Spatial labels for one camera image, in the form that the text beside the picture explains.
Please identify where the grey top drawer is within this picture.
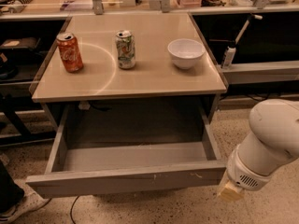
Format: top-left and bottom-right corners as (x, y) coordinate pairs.
(26, 100), (225, 198)

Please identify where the grey drawer cabinet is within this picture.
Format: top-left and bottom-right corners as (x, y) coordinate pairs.
(28, 12), (229, 133)

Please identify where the white bowl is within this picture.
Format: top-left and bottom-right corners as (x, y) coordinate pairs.
(167, 38), (206, 70)

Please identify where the white bottle with nozzle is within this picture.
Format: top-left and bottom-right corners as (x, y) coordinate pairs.
(221, 14), (263, 69)

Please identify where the green white soda can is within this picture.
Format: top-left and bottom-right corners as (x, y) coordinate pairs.
(115, 30), (135, 69)

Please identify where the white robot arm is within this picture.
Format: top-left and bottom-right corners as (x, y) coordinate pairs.
(217, 99), (299, 202)

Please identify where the white sneaker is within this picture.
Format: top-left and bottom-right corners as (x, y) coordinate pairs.
(0, 191), (50, 224)

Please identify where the red cola can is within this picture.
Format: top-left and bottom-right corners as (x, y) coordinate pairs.
(56, 32), (83, 73)

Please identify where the black floor cable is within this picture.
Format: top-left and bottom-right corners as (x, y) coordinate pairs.
(69, 195), (81, 224)

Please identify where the black trouser leg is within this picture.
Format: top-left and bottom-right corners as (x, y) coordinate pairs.
(0, 161), (24, 213)

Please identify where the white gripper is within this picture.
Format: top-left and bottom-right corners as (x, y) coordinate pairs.
(217, 146), (271, 202)

